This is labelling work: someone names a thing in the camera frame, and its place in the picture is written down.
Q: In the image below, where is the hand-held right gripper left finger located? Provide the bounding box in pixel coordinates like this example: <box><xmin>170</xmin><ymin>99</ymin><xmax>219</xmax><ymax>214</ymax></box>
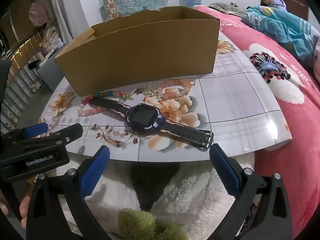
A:
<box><xmin>26</xmin><ymin>145</ymin><xmax>112</xmax><ymax>240</ymax></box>

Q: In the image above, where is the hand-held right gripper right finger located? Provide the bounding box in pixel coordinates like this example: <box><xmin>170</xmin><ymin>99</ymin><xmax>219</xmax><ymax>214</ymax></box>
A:
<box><xmin>209</xmin><ymin>144</ymin><xmax>293</xmax><ymax>240</ymax></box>

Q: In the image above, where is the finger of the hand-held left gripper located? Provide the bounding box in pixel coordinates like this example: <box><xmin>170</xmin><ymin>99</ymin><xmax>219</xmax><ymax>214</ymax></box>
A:
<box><xmin>37</xmin><ymin>124</ymin><xmax>83</xmax><ymax>147</ymax></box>
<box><xmin>0</xmin><ymin>123</ymin><xmax>49</xmax><ymax>143</ymax></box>

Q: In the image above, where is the pale pink bead bracelet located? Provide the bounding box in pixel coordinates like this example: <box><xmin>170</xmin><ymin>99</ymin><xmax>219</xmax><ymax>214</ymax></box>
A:
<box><xmin>77</xmin><ymin>106</ymin><xmax>102</xmax><ymax>117</ymax></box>

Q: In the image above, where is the multicolour bead bracelet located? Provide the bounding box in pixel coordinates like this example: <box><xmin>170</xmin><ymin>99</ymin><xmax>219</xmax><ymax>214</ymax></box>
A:
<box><xmin>81</xmin><ymin>91</ymin><xmax>134</xmax><ymax>105</ymax></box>

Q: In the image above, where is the purple black smart watch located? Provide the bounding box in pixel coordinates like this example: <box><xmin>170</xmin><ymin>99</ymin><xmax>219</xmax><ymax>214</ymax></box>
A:
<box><xmin>89</xmin><ymin>97</ymin><xmax>214</xmax><ymax>149</ymax></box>

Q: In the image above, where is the small gold trinket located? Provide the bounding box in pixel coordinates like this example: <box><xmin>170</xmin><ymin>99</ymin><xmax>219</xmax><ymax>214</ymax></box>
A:
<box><xmin>136</xmin><ymin>87</ymin><xmax>160</xmax><ymax>98</ymax></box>

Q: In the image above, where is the orange pink bead bracelet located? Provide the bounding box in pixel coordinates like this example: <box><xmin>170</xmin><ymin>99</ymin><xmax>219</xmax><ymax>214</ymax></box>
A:
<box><xmin>156</xmin><ymin>79</ymin><xmax>192</xmax><ymax>100</ymax></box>

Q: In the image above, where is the brown cardboard box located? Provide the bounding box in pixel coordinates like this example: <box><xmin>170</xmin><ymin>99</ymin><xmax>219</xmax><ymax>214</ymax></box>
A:
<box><xmin>54</xmin><ymin>6</ymin><xmax>220</xmax><ymax>97</ymax></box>

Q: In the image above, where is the person's left hand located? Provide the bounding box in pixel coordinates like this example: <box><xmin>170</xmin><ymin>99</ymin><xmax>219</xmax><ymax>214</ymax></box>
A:
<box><xmin>0</xmin><ymin>192</ymin><xmax>34</xmax><ymax>228</ymax></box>

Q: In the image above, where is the white fleece robe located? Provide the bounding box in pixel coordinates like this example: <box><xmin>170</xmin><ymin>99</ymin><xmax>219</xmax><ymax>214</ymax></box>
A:
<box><xmin>60</xmin><ymin>152</ymin><xmax>255</xmax><ymax>240</ymax></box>

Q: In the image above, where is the grey plastic bin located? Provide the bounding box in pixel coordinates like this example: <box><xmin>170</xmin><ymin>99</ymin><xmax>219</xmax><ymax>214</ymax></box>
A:
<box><xmin>37</xmin><ymin>52</ymin><xmax>68</xmax><ymax>92</ymax></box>

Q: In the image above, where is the green plush trim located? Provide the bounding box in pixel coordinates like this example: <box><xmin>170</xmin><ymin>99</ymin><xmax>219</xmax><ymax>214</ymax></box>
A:
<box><xmin>117</xmin><ymin>208</ymin><xmax>188</xmax><ymax>240</ymax></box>

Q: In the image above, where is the pink floral blanket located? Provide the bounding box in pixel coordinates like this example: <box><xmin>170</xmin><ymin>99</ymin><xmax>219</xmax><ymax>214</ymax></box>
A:
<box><xmin>194</xmin><ymin>5</ymin><xmax>320</xmax><ymax>235</ymax></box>

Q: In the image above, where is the metal stair railing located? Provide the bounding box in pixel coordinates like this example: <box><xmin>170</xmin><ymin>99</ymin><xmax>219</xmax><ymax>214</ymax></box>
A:
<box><xmin>0</xmin><ymin>29</ymin><xmax>48</xmax><ymax>130</ymax></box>

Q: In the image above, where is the pale cloth pile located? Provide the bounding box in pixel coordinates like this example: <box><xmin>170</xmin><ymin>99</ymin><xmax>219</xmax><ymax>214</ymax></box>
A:
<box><xmin>41</xmin><ymin>21</ymin><xmax>64</xmax><ymax>60</ymax></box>

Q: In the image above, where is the pink hanging garment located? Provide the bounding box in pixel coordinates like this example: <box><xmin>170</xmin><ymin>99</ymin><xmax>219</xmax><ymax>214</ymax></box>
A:
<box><xmin>29</xmin><ymin>0</ymin><xmax>52</xmax><ymax>27</ymax></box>

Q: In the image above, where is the blue printed quilt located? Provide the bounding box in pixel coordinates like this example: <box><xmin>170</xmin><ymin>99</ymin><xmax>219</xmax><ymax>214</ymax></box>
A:
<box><xmin>241</xmin><ymin>5</ymin><xmax>320</xmax><ymax>68</ymax></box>

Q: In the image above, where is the grey patterned cloth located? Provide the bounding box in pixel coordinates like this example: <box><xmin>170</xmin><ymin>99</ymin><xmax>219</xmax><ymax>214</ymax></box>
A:
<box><xmin>209</xmin><ymin>2</ymin><xmax>248</xmax><ymax>15</ymax></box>

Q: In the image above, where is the brown door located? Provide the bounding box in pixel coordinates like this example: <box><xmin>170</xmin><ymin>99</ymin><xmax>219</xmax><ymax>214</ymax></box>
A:
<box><xmin>280</xmin><ymin>0</ymin><xmax>310</xmax><ymax>20</ymax></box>

